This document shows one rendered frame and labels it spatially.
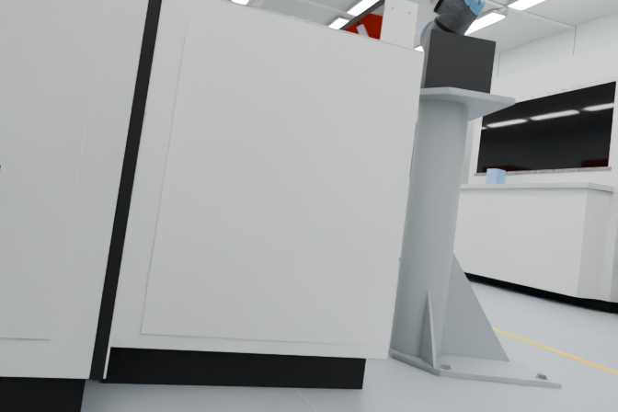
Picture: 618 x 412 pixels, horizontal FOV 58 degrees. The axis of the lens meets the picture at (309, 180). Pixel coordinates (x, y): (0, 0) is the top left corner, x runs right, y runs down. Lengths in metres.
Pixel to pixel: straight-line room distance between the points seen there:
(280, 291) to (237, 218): 0.19
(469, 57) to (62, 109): 1.26
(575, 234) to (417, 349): 2.83
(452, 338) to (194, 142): 1.08
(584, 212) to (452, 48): 2.77
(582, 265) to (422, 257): 2.78
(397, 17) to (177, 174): 0.68
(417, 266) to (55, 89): 1.16
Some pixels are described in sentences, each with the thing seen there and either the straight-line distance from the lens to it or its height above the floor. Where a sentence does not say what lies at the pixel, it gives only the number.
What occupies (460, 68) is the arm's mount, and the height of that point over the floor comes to 0.91.
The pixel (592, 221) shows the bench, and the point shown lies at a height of 0.63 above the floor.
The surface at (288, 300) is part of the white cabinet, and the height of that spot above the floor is 0.20.
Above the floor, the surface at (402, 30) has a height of 0.88.
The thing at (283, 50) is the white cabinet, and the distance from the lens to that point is 1.25.
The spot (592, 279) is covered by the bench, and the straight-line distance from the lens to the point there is 4.50.
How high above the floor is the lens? 0.38
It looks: 4 degrees up
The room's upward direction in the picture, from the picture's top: 8 degrees clockwise
